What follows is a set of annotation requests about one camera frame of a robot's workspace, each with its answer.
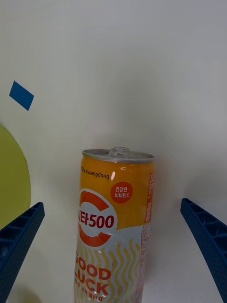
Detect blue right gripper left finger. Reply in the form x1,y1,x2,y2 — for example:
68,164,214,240
0,202,45,303

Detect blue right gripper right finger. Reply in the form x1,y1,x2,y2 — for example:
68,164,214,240
180,197,227,303

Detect orange drink can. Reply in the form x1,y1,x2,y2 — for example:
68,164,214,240
72,146,156,303

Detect yellow-green plastic bin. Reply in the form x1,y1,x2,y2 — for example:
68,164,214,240
0,125,32,231

